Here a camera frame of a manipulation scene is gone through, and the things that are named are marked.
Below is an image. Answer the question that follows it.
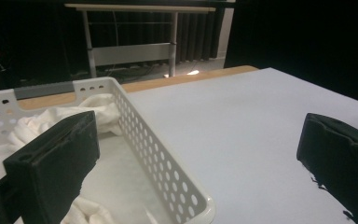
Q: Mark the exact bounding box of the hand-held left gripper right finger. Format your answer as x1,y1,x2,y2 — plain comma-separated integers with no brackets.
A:
296,112,358,224

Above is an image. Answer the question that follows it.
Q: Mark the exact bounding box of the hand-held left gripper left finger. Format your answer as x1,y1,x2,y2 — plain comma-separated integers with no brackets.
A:
2,110,101,224

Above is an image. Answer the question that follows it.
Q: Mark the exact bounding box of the white metal desk frame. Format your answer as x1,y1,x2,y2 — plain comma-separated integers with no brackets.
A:
64,3,217,78

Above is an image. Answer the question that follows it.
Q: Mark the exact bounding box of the white baby romper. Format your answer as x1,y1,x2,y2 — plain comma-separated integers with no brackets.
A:
0,92,122,224

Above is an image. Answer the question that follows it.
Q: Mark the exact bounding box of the dark pleated curtain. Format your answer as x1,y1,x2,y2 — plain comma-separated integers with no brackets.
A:
176,11,226,63

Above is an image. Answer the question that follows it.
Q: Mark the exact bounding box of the white perforated plastic basket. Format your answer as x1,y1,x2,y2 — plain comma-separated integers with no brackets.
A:
0,77,216,224

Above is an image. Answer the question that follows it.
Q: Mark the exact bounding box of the pale blue table mat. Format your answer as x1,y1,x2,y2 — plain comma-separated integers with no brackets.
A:
125,67,358,224

